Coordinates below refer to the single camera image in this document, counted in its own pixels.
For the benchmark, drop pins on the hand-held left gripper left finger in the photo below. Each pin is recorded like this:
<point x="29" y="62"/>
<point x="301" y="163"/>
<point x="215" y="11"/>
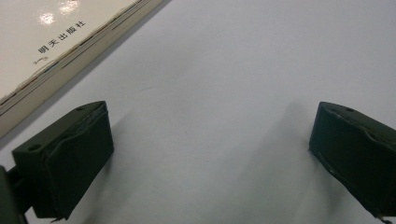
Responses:
<point x="74" y="161"/>

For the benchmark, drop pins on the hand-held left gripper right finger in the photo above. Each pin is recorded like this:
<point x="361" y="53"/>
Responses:
<point x="358" y="155"/>

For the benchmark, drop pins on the white caterpillar picture book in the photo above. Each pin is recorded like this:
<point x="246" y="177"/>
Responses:
<point x="37" y="34"/>

